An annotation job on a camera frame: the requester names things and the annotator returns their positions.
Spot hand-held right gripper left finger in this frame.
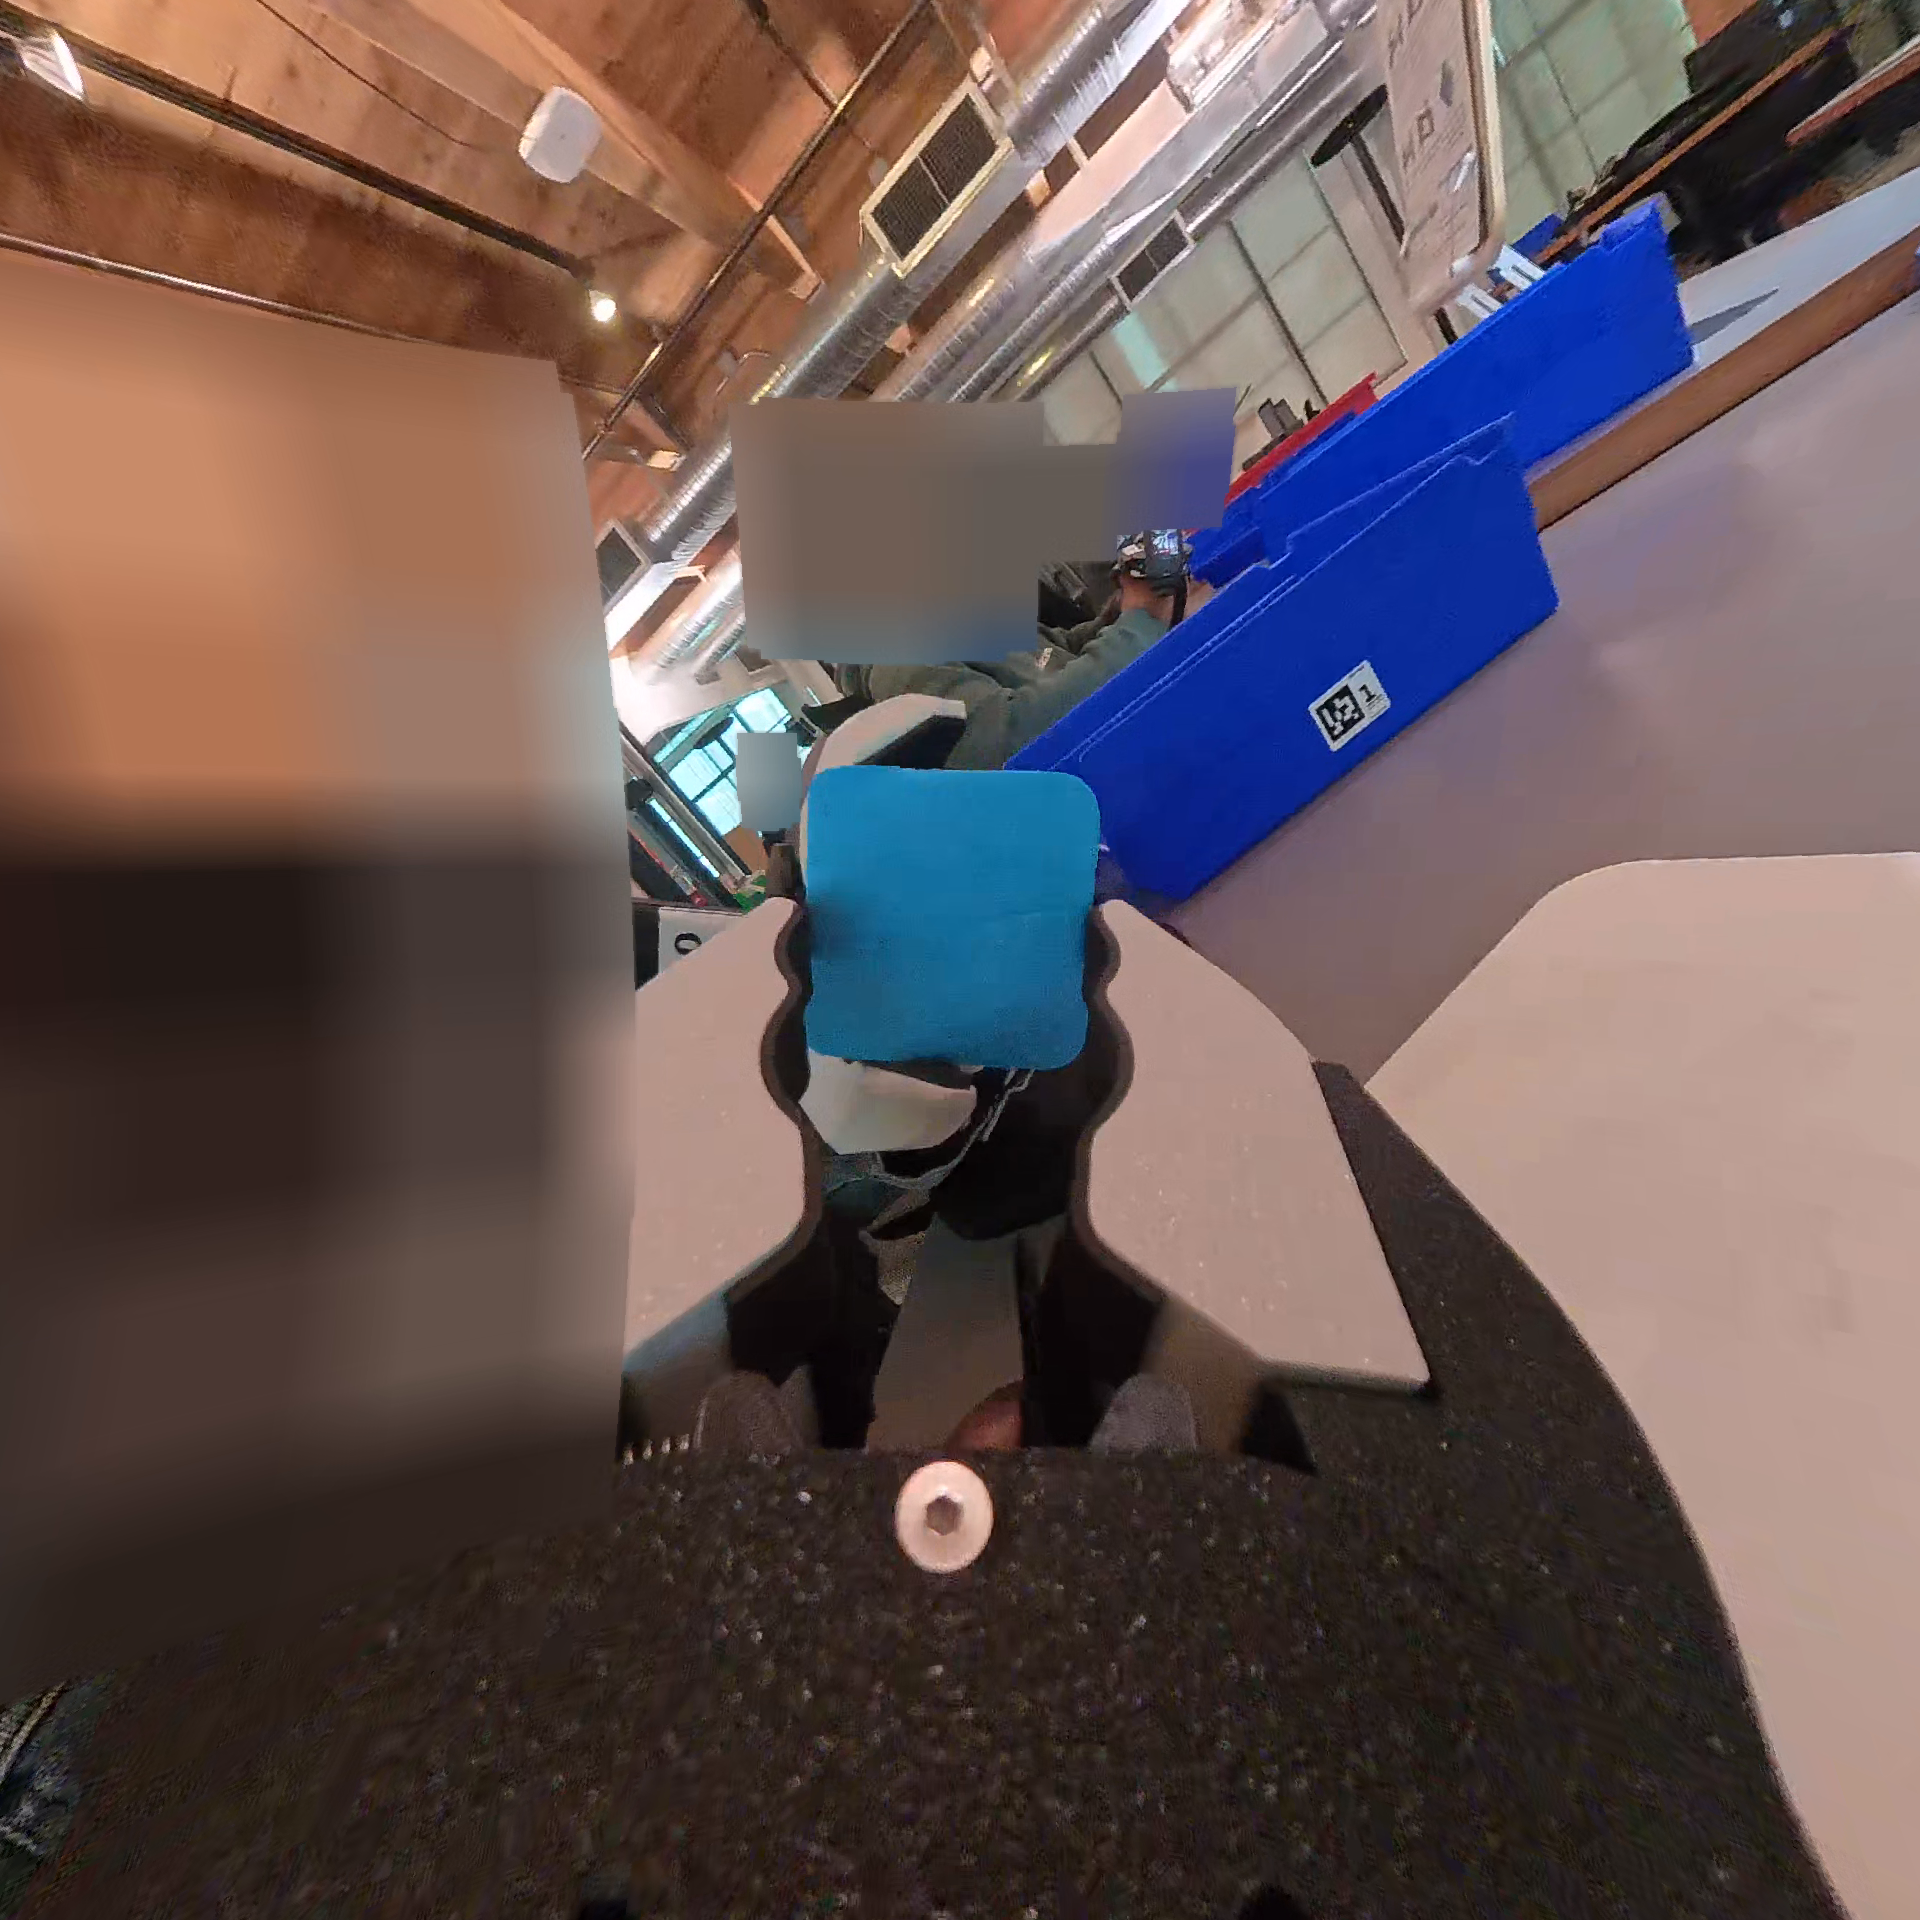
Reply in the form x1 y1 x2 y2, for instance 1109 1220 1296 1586
620 900 877 1456

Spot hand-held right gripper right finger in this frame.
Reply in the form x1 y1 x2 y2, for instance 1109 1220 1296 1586
1028 900 1435 1455

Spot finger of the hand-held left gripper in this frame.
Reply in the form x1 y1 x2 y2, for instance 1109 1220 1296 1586
793 1052 993 1166
793 692 981 784

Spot blue whiteboard eraser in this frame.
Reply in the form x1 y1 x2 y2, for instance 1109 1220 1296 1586
796 763 1107 1076

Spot white whiteboard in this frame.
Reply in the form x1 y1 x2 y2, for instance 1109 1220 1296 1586
1365 854 1920 1920

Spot ceiling vent grille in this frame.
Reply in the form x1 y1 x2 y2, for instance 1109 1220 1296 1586
860 80 1011 278

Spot white hanging sign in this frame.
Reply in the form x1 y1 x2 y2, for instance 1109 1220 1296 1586
1365 0 1509 307

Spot narrow silver ceiling duct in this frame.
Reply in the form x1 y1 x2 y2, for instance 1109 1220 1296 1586
617 0 1411 648

